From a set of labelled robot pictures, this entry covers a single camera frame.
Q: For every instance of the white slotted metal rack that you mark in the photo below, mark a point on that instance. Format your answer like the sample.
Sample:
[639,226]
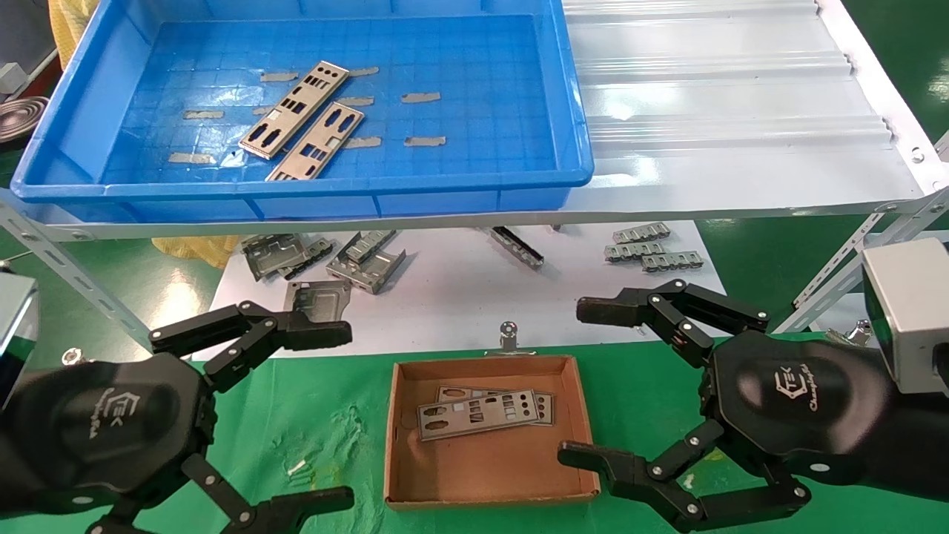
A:
[838,308]
[704,96]

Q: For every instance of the long dark metal strip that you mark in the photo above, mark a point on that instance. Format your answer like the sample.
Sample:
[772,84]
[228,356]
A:
[519,251]

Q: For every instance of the person in yellow smock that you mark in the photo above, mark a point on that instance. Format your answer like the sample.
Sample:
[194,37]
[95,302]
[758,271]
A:
[70,26]

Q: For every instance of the blue plastic tray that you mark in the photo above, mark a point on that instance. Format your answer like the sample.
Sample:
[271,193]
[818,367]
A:
[482,111]

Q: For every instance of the small white box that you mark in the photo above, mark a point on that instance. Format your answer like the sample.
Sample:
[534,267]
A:
[11,78]

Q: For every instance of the metal port shield plate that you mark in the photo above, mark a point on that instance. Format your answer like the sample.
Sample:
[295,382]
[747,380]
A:
[304,112]
[322,146]
[547,411]
[489,420]

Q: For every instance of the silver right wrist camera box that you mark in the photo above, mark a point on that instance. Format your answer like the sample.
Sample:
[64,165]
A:
[908,311]

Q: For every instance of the small white scrap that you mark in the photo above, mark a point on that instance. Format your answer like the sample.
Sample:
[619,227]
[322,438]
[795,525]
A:
[689,480]
[296,468]

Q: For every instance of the silver binder clip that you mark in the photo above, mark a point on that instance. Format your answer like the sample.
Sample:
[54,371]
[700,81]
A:
[72,357]
[856,334]
[509,334]

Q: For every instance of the shallow cardboard box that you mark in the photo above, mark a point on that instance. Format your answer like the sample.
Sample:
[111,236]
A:
[482,467]

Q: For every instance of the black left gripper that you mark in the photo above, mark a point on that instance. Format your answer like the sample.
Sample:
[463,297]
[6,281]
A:
[96,430]

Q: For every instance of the grey stamped metal bracket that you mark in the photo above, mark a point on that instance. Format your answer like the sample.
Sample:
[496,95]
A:
[315,252]
[371,276]
[319,297]
[267,256]
[371,241]

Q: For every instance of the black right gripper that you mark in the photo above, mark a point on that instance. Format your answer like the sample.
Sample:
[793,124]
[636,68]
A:
[801,408]

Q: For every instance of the green table cloth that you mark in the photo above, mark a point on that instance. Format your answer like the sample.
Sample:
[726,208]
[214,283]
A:
[334,415]

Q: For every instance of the small notched metal strip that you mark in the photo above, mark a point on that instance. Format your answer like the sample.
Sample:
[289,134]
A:
[641,233]
[672,260]
[634,251]

